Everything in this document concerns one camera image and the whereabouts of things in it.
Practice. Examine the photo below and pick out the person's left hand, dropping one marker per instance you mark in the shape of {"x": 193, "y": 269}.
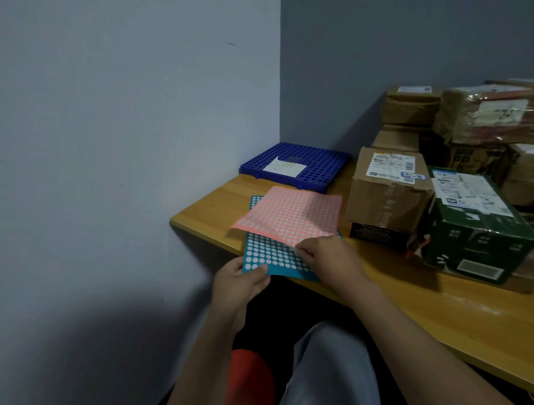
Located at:
{"x": 233, "y": 288}

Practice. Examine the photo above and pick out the person's right hand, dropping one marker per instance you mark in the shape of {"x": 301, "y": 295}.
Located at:
{"x": 338, "y": 267}

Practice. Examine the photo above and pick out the teal sticker sheet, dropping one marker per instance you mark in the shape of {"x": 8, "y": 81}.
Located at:
{"x": 271, "y": 258}

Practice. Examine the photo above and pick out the black and pink box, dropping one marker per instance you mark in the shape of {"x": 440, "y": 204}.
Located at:
{"x": 375, "y": 235}

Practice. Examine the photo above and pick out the pink dot sticker sheet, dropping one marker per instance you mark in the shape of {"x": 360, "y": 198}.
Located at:
{"x": 292, "y": 213}

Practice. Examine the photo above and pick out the brown box with blue-marked label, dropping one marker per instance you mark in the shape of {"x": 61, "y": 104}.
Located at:
{"x": 375, "y": 204}

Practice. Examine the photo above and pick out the dark green box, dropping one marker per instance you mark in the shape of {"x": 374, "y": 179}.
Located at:
{"x": 479, "y": 242}

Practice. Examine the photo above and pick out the pile of brown parcels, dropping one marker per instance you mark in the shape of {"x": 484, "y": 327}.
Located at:
{"x": 409, "y": 108}

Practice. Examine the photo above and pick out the person's left forearm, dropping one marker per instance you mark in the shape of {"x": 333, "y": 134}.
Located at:
{"x": 200, "y": 367}

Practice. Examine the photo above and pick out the person's right forearm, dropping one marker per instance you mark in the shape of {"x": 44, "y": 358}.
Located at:
{"x": 417, "y": 346}

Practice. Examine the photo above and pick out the person's grey trousers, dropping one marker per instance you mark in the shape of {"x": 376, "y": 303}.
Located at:
{"x": 329, "y": 367}

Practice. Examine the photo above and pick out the red stool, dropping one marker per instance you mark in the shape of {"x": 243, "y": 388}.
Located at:
{"x": 250, "y": 375}

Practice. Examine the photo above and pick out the blue plastic grid pallet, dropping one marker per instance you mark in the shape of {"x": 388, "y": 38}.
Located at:
{"x": 325, "y": 167}

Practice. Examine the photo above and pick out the white paper note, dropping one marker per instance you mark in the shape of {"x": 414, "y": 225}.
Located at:
{"x": 283, "y": 167}

